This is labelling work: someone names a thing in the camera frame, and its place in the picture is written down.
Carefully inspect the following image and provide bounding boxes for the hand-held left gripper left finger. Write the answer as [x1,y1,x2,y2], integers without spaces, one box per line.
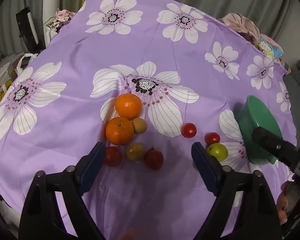
[18,142,107,240]

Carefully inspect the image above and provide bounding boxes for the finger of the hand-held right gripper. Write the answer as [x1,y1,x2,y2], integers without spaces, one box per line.
[252,127,300,170]

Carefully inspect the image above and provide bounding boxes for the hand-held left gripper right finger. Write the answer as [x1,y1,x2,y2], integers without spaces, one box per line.
[191,142,283,240]

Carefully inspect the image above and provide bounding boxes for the small green fruit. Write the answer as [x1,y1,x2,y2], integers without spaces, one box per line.
[206,143,228,162]

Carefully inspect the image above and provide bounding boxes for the red cherry tomato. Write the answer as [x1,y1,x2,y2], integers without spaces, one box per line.
[205,132,220,145]
[181,123,197,138]
[104,147,122,167]

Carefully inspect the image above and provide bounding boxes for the green plastic bowl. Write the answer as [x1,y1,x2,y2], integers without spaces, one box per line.
[236,95,283,166]

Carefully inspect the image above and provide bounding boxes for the orange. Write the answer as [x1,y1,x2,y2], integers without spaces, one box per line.
[105,117,135,146]
[115,93,143,121]

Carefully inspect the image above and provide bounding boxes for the small tan round fruit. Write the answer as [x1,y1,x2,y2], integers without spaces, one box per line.
[126,143,145,161]
[132,118,148,134]

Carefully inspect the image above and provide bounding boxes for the dark red fruit with stem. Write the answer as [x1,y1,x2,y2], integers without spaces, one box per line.
[144,146,164,170]

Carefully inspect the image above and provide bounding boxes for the person's right hand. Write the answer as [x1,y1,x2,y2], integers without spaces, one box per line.
[276,180,298,225]

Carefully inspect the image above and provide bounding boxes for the blue pink plush toy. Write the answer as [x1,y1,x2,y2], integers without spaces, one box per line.
[255,35,285,59]

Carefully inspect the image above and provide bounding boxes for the purple floral cloth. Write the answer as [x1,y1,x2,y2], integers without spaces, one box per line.
[0,0,297,240]

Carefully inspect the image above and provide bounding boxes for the white box yellow print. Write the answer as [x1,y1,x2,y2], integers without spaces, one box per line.
[0,62,18,105]

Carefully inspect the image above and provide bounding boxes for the pink crumpled cloth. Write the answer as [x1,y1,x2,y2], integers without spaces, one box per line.
[219,12,260,42]

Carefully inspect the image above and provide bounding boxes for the white bag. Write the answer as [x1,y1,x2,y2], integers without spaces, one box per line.
[15,53,39,77]

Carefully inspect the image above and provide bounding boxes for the pink floral cloth bundle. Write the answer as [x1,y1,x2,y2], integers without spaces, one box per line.
[50,9,74,32]

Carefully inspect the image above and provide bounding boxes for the black device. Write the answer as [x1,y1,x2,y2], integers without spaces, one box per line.
[16,7,39,52]

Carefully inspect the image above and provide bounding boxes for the white board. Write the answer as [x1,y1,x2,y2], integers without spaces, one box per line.
[43,0,60,47]

